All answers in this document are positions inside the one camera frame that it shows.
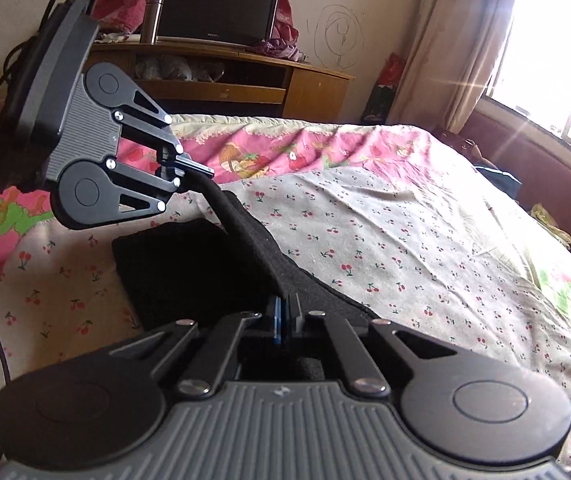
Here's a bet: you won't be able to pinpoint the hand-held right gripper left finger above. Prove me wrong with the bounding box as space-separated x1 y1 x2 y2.
110 296 286 396

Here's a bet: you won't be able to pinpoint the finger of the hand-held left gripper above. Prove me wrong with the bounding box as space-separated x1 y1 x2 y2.
105 159 187 222
112 82 214 178

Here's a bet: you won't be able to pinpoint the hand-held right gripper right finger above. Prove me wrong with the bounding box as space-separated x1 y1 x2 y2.
288 296 455 397

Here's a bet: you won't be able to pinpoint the black pants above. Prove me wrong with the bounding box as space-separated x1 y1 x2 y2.
112 175 381 386

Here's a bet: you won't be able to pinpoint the clear plastic bags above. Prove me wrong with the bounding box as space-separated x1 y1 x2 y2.
134 54 227 84

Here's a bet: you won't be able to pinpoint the steel flask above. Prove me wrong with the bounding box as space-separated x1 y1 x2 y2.
139 0 164 45

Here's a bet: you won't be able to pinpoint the cherry print bed sheet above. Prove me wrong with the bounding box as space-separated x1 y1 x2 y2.
0 162 571 480

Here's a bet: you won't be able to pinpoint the black monitor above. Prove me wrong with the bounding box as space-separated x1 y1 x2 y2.
155 0 283 47

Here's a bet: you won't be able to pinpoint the purple cloth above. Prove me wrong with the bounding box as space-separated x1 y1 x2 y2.
248 35 307 64

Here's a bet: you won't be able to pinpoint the wooden cabinet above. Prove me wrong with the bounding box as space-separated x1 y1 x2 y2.
82 40 356 123

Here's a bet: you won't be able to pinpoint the pink cartoon print blanket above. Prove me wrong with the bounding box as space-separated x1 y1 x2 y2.
0 92 571 376

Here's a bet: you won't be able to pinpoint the dark bag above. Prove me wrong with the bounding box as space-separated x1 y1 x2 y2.
435 130 487 167

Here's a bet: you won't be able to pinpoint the red plastic bag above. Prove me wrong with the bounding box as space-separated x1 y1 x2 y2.
363 52 406 123

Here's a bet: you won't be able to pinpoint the blue cloth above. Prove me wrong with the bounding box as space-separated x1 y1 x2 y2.
473 157 523 197

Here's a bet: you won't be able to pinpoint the yellow plastic bag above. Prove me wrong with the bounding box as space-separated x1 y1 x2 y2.
530 202 571 247

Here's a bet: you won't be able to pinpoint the maroon headboard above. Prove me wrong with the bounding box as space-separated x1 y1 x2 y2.
458 105 571 281

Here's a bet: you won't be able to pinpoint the beige curtain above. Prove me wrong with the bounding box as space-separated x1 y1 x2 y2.
388 0 529 136

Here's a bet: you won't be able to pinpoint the window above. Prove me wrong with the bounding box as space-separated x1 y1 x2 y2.
485 0 571 153

